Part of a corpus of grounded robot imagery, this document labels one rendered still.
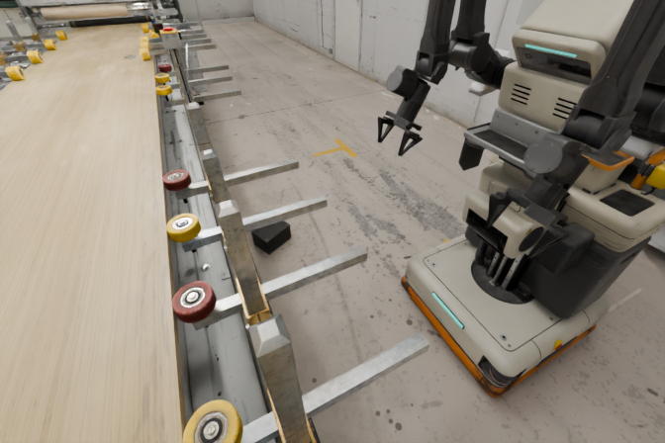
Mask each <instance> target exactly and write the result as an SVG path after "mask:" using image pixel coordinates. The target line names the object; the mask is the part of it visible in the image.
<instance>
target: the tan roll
mask: <svg viewBox="0 0 665 443"><path fill-rule="evenodd" d="M138 10H152V9H151V6H145V7H129V8H127V7H126V4H125V3H118V4H100V5H82V6H63V7H45V8H41V13H31V15H32V16H33V17H44V18H45V19H46V20H47V21H56V20H71V19H86V18H101V17H116V16H129V15H130V14H129V11H138Z"/></svg>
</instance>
